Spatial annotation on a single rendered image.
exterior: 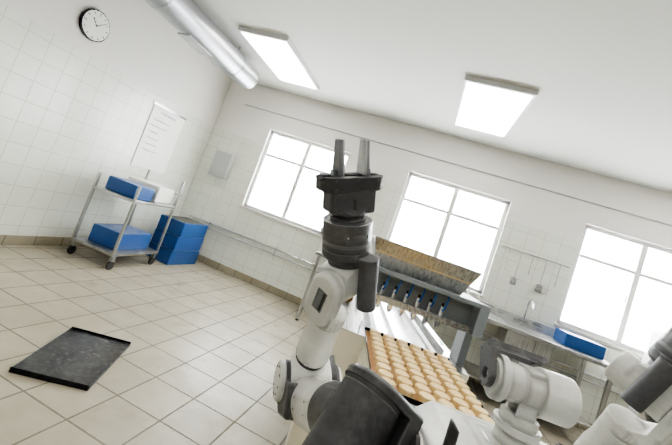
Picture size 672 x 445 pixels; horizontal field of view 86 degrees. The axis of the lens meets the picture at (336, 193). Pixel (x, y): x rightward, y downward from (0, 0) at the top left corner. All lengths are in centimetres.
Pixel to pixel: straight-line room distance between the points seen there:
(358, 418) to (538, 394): 25
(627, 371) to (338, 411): 55
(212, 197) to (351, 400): 568
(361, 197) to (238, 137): 557
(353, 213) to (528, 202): 481
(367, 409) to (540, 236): 490
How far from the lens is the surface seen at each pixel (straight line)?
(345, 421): 55
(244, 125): 615
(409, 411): 58
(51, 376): 264
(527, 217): 532
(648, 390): 85
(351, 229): 60
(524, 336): 472
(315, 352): 77
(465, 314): 203
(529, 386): 62
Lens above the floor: 132
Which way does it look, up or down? 4 degrees up
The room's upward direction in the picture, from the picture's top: 20 degrees clockwise
